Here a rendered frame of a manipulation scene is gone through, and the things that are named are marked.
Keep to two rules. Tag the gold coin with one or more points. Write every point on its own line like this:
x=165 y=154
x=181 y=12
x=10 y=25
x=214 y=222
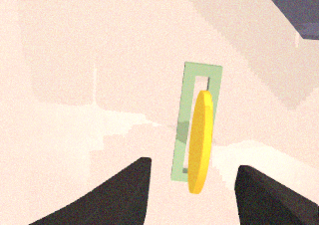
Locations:
x=200 y=143

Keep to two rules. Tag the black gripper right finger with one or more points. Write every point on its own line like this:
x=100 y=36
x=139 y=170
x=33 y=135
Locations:
x=262 y=200

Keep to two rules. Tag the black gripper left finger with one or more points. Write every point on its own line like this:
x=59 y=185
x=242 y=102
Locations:
x=121 y=200

